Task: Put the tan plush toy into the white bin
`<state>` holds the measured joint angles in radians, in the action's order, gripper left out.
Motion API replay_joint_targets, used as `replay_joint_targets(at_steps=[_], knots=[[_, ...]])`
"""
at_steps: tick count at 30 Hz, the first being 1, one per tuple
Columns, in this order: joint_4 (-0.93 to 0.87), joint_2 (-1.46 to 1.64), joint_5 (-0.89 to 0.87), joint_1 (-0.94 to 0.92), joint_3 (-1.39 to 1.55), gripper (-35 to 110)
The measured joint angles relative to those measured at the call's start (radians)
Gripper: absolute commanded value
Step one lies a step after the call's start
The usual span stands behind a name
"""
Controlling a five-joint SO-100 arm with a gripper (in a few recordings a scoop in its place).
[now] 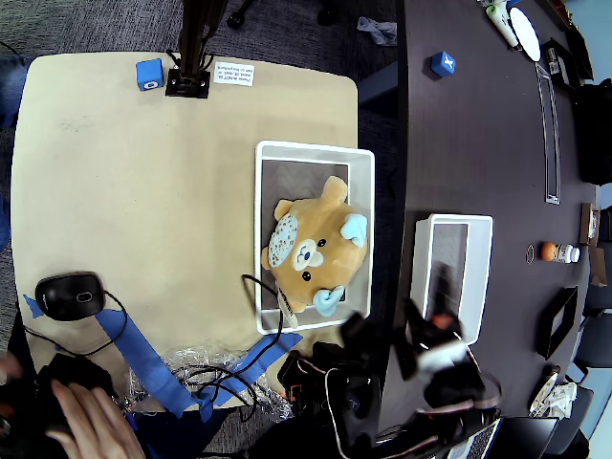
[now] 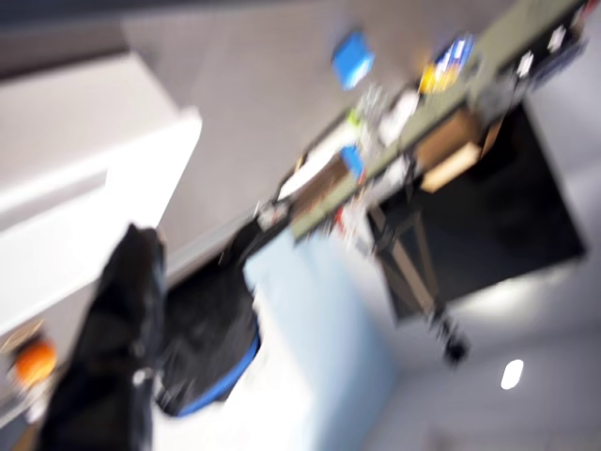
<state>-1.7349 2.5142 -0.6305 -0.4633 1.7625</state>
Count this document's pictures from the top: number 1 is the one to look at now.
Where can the person's right hand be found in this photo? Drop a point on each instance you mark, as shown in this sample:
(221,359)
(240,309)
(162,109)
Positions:
(95,425)

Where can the blue tape strips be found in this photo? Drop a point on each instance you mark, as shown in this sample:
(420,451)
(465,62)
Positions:
(125,325)

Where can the grey cloth rag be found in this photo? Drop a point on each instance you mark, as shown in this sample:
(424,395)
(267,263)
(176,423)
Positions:
(380,29)

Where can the black laptop lid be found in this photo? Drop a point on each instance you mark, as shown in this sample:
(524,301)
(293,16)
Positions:
(528,435)

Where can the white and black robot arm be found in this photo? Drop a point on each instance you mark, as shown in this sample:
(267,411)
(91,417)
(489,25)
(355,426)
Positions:
(459,382)

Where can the black rectangular tray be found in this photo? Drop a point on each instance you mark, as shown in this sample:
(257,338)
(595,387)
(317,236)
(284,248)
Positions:
(550,334)

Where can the blue denim fabric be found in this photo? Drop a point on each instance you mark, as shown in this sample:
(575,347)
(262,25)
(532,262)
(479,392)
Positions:
(12,91)

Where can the clear crumpled plastic wrap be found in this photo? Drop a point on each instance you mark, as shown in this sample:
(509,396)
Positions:
(191,358)

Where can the black webcam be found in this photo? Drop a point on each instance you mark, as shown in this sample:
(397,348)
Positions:
(361,330)

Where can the small white plastic bin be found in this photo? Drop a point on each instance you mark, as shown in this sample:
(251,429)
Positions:
(478,268)

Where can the white round plate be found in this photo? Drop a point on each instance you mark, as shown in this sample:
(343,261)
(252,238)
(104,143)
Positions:
(525,33)

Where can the silver laptop keyboard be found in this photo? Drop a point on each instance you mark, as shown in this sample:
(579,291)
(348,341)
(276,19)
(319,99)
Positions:
(478,437)

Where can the person's left hand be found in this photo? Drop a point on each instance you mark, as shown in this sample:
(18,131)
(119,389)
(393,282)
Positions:
(8,369)

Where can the black chair caster base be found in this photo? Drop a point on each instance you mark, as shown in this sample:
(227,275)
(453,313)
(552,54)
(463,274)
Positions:
(239,16)

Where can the tan plush bear toy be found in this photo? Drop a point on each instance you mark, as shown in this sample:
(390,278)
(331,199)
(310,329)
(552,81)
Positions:
(325,239)

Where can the white printed paper label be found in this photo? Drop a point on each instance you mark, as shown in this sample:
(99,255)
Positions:
(233,74)

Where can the blue cube white X mark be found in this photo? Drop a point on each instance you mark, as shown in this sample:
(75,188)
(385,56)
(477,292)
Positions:
(442,63)

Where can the long blue tape strip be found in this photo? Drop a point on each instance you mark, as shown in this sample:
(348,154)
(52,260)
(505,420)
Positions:
(143,363)

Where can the brown cardboard box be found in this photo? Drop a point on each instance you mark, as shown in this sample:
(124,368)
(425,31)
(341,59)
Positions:
(589,224)

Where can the white green bottle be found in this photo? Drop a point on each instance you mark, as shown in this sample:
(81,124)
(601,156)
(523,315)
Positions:
(502,24)

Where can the orange ball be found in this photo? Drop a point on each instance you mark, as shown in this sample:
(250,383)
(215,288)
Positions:
(548,251)

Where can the black pouch orange print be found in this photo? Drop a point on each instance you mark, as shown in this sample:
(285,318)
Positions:
(311,382)

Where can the crumpled white paper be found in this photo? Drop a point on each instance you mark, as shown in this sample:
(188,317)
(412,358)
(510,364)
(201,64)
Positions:
(564,399)

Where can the large white plastic bin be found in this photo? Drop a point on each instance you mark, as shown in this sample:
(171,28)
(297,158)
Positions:
(364,191)

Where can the black camera stand post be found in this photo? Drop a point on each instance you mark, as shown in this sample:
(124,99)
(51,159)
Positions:
(193,43)

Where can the black flat boxes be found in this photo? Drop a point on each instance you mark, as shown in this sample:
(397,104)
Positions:
(569,57)

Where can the small blue tape piece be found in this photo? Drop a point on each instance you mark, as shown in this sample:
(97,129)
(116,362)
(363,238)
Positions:
(32,306)

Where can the black computer mouse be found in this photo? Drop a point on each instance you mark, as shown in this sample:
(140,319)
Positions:
(69,296)

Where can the white pill bottle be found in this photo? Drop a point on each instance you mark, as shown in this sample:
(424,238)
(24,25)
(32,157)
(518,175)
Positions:
(566,253)

